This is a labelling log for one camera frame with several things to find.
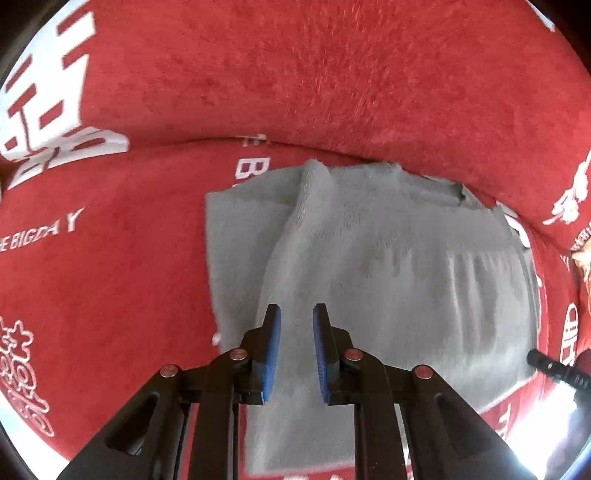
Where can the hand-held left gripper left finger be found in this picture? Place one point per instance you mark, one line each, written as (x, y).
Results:
(272, 350)

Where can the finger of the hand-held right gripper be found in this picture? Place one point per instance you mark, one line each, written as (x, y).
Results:
(554, 368)

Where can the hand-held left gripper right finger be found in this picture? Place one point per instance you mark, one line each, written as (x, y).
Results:
(321, 355)

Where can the grey towel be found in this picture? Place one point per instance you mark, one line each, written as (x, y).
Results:
(392, 277)

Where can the beige crumpled cloth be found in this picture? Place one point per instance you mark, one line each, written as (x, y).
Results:
(584, 261)

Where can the red printed sofa cover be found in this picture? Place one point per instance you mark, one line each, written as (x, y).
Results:
(277, 69)

